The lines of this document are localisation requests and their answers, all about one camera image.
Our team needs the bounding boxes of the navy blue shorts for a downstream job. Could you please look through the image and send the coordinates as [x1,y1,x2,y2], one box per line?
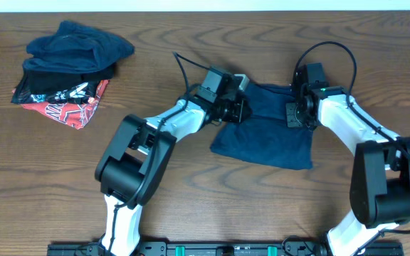
[210,83,313,170]

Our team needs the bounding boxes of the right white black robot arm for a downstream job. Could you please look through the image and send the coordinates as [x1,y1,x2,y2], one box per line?
[286,82,410,255]

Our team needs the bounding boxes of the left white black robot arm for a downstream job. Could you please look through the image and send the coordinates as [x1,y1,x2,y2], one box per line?
[95,67,251,255]

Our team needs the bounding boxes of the red printed garment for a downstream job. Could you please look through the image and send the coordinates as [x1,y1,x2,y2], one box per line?
[20,80,109,129]

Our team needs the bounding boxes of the folded navy blue garment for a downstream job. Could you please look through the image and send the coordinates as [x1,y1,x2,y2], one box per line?
[23,21,135,74]

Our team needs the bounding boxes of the black white printed garment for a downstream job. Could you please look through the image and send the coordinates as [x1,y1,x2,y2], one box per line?
[11,74,100,105]

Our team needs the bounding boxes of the folded black garment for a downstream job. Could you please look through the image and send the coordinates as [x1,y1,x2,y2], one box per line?
[24,63,116,95]

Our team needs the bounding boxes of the small black base cable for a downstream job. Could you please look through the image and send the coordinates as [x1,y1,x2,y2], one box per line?
[281,235,316,256]

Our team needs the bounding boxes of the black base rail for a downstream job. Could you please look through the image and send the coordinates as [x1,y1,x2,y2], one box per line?
[46,240,405,256]

